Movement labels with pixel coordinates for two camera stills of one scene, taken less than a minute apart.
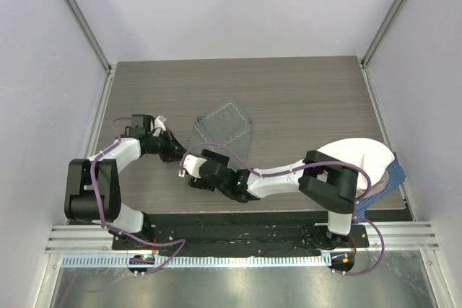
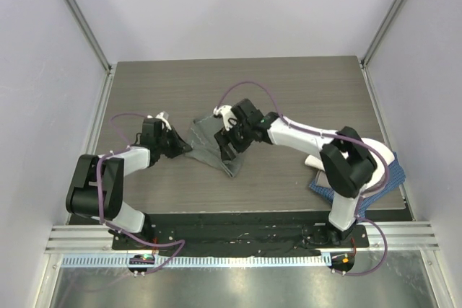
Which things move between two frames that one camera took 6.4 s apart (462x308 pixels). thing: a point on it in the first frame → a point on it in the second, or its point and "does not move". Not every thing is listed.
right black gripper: (201, 182) → (224, 140)
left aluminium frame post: (81, 19) does not move
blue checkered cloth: (396, 174) does not move
